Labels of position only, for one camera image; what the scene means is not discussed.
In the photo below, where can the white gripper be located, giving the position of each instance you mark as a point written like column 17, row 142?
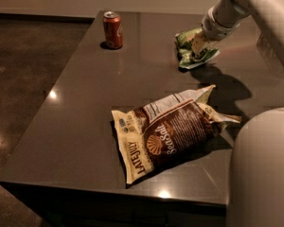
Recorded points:
column 215, row 28

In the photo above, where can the red coke can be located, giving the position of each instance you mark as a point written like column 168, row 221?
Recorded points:
column 113, row 29

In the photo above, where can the green jalapeno chip bag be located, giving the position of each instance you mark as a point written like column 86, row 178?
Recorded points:
column 186, row 57

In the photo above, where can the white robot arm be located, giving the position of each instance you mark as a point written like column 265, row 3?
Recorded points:
column 255, row 195

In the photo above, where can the brown Late July chip bag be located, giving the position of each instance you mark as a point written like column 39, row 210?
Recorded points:
column 156, row 134

